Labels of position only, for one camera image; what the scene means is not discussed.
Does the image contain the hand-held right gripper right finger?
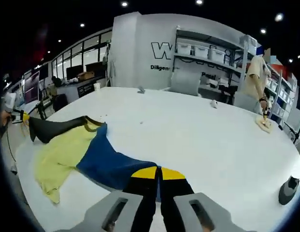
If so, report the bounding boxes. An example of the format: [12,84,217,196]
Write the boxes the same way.
[157,166,238,232]

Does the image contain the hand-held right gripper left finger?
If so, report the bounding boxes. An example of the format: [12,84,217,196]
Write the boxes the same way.
[84,166,159,232]

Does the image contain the yellow blue black garment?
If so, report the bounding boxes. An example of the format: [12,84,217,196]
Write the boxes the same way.
[28,115,163,205]

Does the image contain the large computer monitor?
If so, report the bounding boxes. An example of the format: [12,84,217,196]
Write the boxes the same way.
[23,71,41,102]

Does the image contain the dark office desk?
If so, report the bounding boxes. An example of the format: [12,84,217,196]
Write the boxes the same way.
[57,79,109,102]

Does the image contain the small black monitor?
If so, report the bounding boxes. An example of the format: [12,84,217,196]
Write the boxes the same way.
[66,64,83,80]

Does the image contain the cardboard box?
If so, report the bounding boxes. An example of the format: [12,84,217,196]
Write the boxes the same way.
[77,72,95,81]

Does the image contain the grey office chair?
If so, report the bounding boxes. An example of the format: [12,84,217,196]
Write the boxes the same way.
[170,71,200,94]
[234,92,260,114]

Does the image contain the cream cloth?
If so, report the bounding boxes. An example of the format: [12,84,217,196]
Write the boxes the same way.
[255,114,274,134]

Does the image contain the grey black stand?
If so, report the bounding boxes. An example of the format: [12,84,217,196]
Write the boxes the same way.
[278,175,300,206]

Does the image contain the grey metal shelf unit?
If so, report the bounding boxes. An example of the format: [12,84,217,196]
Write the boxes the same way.
[173,26,248,98]

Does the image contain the black tripod stand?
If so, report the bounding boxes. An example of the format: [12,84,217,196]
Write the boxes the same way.
[282,113,300,144]

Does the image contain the white storage bin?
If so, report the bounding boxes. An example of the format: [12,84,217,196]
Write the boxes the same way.
[177,43,192,56]
[209,47,226,64]
[194,45,210,59]

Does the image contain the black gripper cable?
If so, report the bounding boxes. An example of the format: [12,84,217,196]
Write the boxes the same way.
[5,124,18,168]

